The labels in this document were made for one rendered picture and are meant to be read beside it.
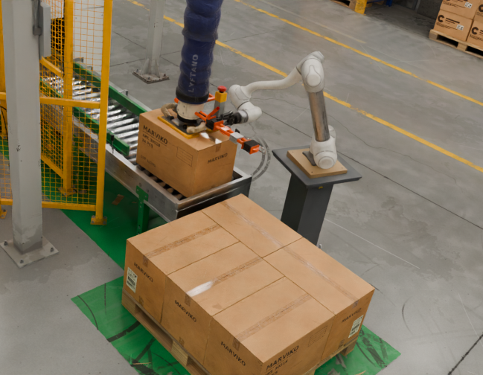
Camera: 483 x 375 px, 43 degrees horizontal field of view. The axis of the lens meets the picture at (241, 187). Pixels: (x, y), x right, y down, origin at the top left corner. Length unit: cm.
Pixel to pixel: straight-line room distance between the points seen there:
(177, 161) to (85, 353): 137
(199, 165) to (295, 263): 91
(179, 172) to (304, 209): 101
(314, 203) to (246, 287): 124
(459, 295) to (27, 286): 315
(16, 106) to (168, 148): 103
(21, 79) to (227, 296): 175
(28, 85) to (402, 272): 307
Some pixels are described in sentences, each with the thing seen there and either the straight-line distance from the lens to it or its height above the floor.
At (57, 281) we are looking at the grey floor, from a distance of 440.
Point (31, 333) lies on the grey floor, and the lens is 408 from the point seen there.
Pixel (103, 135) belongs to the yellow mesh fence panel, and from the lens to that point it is 450.
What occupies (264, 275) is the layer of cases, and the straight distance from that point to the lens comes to 376.
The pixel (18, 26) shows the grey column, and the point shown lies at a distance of 379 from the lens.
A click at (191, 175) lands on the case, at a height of 74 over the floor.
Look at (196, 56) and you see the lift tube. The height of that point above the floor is 149.
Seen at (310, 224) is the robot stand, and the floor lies 27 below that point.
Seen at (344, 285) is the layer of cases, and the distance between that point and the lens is 387.
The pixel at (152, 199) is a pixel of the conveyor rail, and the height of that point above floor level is 48.
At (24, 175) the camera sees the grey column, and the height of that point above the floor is 66.
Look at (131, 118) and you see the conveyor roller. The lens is 524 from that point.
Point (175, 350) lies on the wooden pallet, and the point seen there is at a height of 6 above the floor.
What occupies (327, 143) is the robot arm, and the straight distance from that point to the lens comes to 424.
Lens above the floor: 294
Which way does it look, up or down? 32 degrees down
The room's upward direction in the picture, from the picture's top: 11 degrees clockwise
